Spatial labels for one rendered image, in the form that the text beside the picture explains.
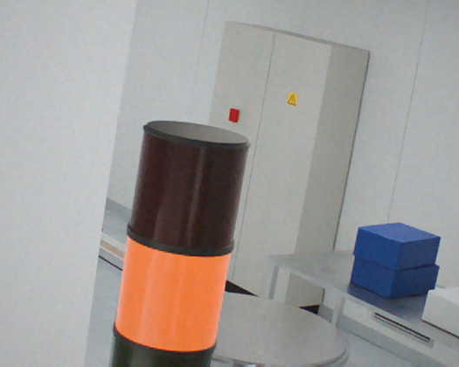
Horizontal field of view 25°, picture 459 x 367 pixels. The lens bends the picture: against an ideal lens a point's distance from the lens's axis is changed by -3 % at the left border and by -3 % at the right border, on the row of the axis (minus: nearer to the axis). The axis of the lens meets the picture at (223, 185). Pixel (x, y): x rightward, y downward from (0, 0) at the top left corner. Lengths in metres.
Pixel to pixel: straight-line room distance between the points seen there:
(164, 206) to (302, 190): 6.97
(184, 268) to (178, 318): 0.02
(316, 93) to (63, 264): 5.29
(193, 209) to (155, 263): 0.03
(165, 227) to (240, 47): 7.53
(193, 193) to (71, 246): 1.74
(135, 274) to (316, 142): 6.89
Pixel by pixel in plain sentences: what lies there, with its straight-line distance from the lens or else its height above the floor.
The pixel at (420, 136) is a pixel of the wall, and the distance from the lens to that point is 7.23.
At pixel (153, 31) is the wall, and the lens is 9.63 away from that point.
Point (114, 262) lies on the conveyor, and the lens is 5.29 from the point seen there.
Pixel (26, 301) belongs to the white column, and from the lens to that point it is 2.18.
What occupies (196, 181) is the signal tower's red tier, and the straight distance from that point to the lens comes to 0.46.
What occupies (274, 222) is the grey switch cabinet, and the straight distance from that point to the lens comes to 7.65.
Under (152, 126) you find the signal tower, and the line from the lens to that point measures 0.47.
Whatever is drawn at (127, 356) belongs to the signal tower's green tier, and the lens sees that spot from 0.49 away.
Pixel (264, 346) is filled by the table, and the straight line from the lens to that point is 4.37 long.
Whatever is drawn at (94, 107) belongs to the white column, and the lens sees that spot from 2.14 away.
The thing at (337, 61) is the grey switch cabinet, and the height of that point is 1.94.
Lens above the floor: 2.42
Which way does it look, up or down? 12 degrees down
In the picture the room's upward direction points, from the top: 10 degrees clockwise
